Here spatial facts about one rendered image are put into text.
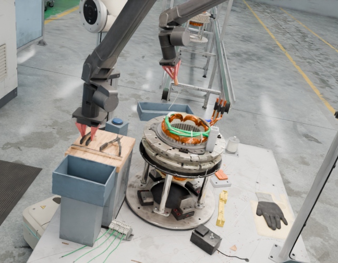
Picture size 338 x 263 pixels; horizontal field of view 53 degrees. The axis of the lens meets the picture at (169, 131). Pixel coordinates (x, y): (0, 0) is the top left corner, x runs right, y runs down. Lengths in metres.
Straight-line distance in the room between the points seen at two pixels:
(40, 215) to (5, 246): 0.33
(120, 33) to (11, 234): 1.69
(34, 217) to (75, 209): 0.96
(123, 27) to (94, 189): 0.48
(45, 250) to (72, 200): 0.20
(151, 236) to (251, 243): 0.39
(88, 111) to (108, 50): 0.22
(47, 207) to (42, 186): 0.58
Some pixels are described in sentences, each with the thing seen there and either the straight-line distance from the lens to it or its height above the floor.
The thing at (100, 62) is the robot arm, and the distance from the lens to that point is 1.04.
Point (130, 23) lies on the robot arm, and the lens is 0.98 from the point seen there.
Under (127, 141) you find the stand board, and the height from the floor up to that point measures 1.06.
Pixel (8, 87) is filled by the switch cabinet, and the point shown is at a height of 0.17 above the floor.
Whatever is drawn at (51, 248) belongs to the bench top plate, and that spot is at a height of 0.78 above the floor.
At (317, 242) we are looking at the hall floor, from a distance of 2.89.
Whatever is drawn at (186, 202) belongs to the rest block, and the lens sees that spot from 1.38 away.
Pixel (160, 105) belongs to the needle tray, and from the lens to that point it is 1.62.
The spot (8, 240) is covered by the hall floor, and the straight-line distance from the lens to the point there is 2.37.
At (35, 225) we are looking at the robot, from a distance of 2.10.
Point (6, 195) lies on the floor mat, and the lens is 2.65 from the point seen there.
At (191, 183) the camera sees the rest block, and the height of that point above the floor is 0.84.
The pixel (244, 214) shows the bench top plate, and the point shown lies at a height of 0.78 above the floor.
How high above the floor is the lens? 1.72
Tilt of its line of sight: 28 degrees down
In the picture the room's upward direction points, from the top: 12 degrees clockwise
